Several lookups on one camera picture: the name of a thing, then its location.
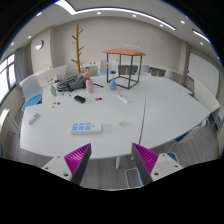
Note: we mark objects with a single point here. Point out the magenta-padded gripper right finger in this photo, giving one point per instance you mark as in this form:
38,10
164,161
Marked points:
148,160

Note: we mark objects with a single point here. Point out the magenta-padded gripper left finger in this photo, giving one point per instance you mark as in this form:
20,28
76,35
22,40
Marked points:
75,160

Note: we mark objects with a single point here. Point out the white chair blue seat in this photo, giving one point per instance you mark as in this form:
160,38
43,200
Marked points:
186,136
133,175

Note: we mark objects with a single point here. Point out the white power strip blue sockets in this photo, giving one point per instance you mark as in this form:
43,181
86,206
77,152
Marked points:
86,128

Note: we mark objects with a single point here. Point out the small orange disc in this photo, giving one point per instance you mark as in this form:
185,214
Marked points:
52,107

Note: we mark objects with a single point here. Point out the small white rectangular device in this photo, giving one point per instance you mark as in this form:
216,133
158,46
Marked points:
34,119

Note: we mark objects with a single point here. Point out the small blue disc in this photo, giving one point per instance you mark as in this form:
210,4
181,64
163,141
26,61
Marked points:
100,98
58,103

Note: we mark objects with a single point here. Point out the black rectangular box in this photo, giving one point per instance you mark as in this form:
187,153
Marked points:
79,99

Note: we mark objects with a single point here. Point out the small red disc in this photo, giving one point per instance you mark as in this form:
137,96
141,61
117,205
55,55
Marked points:
96,99

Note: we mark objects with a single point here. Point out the black marker pen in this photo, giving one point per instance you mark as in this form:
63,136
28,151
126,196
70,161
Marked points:
66,95

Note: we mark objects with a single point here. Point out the white flat rectangular block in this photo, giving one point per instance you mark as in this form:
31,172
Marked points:
123,98

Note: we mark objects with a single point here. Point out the green vase with dried stems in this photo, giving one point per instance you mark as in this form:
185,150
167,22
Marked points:
53,90

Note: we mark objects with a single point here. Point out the pink vase with flower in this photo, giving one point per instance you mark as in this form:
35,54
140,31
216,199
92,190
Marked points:
89,86

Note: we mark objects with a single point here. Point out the grey backpack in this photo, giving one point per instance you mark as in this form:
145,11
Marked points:
70,83

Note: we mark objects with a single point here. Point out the blue vase with flower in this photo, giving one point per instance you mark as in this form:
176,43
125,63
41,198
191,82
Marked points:
113,85

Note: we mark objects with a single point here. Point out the white chair blue cushion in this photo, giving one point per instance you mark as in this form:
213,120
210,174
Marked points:
31,88

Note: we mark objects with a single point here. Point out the white chairs group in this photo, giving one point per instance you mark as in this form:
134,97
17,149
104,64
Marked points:
103,66

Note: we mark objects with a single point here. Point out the whiteboard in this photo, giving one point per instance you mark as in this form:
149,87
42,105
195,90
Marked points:
203,73

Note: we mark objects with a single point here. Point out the window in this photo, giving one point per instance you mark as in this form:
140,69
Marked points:
5,78

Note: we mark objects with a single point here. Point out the grey curtain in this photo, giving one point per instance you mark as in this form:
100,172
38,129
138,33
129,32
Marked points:
20,65

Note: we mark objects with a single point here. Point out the wooden coat rack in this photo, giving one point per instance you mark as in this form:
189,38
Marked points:
78,50

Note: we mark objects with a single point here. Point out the ceiling lights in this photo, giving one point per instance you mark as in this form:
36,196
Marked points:
133,15

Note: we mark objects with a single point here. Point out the black frame table orange top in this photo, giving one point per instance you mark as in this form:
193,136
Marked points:
123,51

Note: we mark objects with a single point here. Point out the round wall clock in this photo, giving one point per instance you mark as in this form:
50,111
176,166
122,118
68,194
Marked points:
39,45

